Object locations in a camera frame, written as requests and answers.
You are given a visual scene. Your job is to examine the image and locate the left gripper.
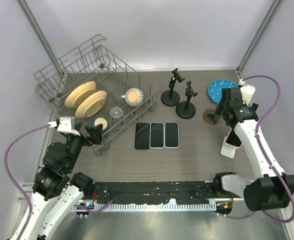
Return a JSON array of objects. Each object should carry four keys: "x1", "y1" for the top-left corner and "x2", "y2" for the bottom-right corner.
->
[{"x1": 66, "y1": 121, "x2": 103, "y2": 171}]

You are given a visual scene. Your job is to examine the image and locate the pink case phone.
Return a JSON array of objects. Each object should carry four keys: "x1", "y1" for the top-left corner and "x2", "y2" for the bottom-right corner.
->
[{"x1": 226, "y1": 129, "x2": 242, "y2": 148}]

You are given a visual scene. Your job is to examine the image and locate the black phone stand tall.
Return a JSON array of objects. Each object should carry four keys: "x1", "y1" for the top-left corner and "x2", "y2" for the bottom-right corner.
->
[{"x1": 175, "y1": 81, "x2": 198, "y2": 119}]

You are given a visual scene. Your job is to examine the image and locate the black phone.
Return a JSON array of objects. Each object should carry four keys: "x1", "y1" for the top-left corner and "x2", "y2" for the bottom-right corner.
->
[{"x1": 134, "y1": 123, "x2": 150, "y2": 150}]

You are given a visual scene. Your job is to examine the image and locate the black phone stand short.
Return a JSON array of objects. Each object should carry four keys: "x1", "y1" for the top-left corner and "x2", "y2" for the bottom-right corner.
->
[{"x1": 161, "y1": 68, "x2": 185, "y2": 107}]

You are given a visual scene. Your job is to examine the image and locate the lavender phone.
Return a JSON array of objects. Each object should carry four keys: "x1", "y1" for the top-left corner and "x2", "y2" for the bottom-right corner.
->
[{"x1": 164, "y1": 122, "x2": 180, "y2": 149}]

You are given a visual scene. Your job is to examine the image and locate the purple case phone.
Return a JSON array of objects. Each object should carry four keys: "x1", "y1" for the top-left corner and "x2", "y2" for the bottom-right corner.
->
[{"x1": 149, "y1": 122, "x2": 164, "y2": 149}]

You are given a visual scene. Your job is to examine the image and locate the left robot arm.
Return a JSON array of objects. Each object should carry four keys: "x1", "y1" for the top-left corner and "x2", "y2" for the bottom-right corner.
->
[{"x1": 3, "y1": 117, "x2": 103, "y2": 240}]

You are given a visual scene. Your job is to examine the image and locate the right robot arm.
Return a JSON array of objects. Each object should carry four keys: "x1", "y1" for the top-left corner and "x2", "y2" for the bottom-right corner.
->
[{"x1": 212, "y1": 87, "x2": 294, "y2": 212}]

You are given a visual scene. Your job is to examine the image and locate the wooden base phone stand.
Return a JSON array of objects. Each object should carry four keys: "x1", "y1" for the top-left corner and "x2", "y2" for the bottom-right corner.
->
[{"x1": 203, "y1": 109, "x2": 220, "y2": 125}]

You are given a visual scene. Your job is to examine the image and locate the white phone stand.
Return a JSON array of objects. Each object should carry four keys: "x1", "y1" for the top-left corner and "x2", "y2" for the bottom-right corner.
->
[{"x1": 220, "y1": 139, "x2": 237, "y2": 159}]

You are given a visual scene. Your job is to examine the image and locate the blue mug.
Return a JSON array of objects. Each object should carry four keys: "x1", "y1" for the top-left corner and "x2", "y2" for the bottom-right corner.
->
[{"x1": 91, "y1": 117, "x2": 109, "y2": 134}]

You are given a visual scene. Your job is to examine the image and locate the beige plate front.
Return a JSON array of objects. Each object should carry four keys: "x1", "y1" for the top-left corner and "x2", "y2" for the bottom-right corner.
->
[{"x1": 75, "y1": 90, "x2": 107, "y2": 119}]

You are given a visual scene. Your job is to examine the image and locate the beige plate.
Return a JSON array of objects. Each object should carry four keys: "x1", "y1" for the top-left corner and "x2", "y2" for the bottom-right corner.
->
[
  {"x1": 75, "y1": 90, "x2": 107, "y2": 119},
  {"x1": 64, "y1": 81, "x2": 96, "y2": 109}
]

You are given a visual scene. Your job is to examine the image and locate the blue polka dot plate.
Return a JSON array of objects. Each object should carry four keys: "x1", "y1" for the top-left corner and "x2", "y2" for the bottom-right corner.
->
[{"x1": 208, "y1": 79, "x2": 238, "y2": 104}]

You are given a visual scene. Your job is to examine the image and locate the clear glass cup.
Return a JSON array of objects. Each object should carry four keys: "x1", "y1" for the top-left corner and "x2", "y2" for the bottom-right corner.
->
[{"x1": 109, "y1": 106, "x2": 124, "y2": 119}]

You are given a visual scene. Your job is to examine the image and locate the beige plate rear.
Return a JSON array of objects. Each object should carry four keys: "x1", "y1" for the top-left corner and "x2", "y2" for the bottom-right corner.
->
[{"x1": 64, "y1": 81, "x2": 96, "y2": 109}]

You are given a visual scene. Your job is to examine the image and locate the ribbed white mug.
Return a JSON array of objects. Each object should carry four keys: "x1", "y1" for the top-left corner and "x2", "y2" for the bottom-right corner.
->
[{"x1": 121, "y1": 87, "x2": 145, "y2": 108}]

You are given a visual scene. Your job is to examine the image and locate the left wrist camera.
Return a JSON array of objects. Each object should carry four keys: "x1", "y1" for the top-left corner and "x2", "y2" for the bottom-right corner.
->
[{"x1": 48, "y1": 116, "x2": 80, "y2": 136}]

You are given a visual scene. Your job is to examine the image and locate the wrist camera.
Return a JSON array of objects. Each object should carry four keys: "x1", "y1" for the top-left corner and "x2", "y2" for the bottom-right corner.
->
[
  {"x1": 238, "y1": 79, "x2": 256, "y2": 106},
  {"x1": 48, "y1": 116, "x2": 80, "y2": 136}
]

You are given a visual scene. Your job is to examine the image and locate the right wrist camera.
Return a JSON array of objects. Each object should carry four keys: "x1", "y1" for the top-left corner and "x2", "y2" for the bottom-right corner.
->
[{"x1": 238, "y1": 79, "x2": 256, "y2": 106}]

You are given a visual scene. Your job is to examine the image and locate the grey wire dish rack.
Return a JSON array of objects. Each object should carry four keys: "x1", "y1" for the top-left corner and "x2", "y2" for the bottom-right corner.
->
[{"x1": 34, "y1": 34, "x2": 158, "y2": 156}]

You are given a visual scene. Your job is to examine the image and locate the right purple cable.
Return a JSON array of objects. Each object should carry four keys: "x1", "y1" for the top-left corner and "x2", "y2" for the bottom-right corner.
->
[{"x1": 226, "y1": 74, "x2": 294, "y2": 223}]

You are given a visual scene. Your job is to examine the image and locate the purple cable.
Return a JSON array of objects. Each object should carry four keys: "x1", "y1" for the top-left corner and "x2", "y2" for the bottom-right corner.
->
[
  {"x1": 3, "y1": 122, "x2": 50, "y2": 240},
  {"x1": 226, "y1": 74, "x2": 294, "y2": 223}
]

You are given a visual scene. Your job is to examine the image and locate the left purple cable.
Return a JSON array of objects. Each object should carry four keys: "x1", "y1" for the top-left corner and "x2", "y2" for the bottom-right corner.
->
[{"x1": 3, "y1": 122, "x2": 50, "y2": 240}]

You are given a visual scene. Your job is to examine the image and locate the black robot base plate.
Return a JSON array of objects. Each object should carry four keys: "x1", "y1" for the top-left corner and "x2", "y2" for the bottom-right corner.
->
[{"x1": 91, "y1": 181, "x2": 239, "y2": 205}]

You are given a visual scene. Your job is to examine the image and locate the white cable duct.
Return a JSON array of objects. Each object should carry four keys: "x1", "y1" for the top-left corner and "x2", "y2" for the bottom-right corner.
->
[{"x1": 73, "y1": 202, "x2": 217, "y2": 212}]

